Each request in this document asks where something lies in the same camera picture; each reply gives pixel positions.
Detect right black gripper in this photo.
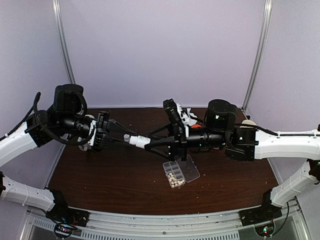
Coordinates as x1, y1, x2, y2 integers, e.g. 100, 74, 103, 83
144, 119, 228, 162

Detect shorter small white bottle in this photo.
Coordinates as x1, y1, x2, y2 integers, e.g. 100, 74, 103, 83
129, 135, 151, 149

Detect clear plastic pill organizer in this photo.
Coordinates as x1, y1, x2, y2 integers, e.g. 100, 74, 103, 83
162, 154, 200, 188

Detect orange pill bottle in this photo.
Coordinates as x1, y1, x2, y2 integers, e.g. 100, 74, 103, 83
191, 123, 203, 129

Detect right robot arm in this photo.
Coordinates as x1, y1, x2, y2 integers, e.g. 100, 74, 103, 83
144, 99, 320, 221

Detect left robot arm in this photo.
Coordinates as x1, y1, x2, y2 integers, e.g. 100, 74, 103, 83
0, 84, 134, 222

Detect white pills in organizer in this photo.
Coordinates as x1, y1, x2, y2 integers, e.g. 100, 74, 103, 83
167, 173, 177, 182

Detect beige pills in organizer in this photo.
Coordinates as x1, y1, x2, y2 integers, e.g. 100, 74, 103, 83
170, 181, 185, 188

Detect taller small white bottle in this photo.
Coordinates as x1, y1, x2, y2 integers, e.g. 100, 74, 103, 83
123, 134, 131, 143

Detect white floral mug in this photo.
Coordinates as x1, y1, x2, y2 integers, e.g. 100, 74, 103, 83
78, 143, 91, 152

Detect cream ceramic mug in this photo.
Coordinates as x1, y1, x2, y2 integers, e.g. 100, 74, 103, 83
241, 119, 257, 126

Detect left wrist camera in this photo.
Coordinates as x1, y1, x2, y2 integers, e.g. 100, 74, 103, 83
87, 120, 108, 152

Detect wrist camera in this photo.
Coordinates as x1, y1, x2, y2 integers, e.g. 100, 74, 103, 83
163, 98, 198, 128
87, 120, 108, 152

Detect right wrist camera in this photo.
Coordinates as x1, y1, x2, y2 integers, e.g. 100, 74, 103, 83
163, 98, 198, 128

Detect left black braided cable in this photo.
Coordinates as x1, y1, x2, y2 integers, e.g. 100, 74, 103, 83
0, 91, 93, 147

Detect front aluminium rail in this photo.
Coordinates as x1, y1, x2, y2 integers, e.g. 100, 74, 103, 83
18, 205, 311, 240

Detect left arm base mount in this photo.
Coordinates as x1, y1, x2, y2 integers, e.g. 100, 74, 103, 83
45, 189, 90, 240

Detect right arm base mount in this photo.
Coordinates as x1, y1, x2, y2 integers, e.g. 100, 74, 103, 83
239, 189, 282, 238

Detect left aluminium frame post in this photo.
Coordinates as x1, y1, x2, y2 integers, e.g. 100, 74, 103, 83
52, 0, 76, 85

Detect aluminium frame post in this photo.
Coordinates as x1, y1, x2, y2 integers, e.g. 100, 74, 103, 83
52, 0, 76, 85
241, 0, 273, 113

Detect right aluminium frame post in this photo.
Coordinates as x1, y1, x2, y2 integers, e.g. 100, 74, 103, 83
241, 0, 273, 113

